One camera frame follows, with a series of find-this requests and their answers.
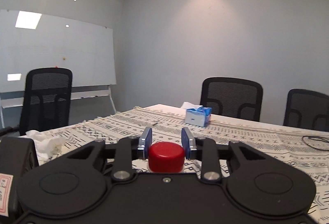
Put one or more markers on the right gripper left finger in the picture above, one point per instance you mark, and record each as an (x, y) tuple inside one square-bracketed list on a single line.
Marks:
[(144, 143)]

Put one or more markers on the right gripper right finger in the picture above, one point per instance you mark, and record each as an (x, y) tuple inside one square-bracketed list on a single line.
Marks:
[(188, 143)]

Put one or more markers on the red bottle cap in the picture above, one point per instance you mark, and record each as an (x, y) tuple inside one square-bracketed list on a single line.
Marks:
[(166, 157)]

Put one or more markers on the blue white tissue box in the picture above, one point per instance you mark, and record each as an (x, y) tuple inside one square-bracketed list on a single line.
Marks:
[(196, 114)]

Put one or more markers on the crumpled white tissue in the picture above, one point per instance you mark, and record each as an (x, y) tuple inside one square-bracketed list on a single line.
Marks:
[(46, 144)]

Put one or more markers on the black mesh chair by whiteboard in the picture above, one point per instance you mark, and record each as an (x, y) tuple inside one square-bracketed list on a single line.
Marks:
[(46, 101)]

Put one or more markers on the black mesh chair far left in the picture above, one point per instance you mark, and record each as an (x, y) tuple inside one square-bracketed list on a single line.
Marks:
[(232, 97)]

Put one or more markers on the white whiteboard on stand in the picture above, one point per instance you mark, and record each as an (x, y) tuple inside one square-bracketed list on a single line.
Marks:
[(33, 40)]

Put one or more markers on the patterned white tablecloth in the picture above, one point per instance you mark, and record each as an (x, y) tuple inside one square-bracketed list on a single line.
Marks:
[(290, 145)]

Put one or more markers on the black mesh chair far middle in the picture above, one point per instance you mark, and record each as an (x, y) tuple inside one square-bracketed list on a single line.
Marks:
[(306, 109)]

